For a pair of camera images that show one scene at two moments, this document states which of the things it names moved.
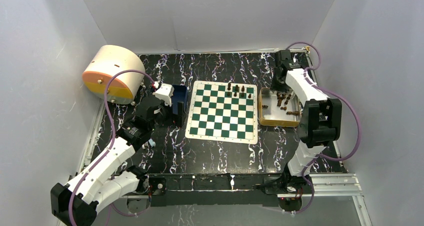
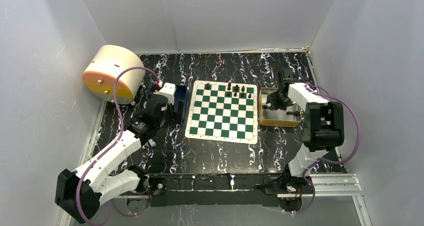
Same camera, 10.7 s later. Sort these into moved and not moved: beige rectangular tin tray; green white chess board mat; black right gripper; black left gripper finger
Moved: black right gripper
Not moved: beige rectangular tin tray; green white chess board mat; black left gripper finger
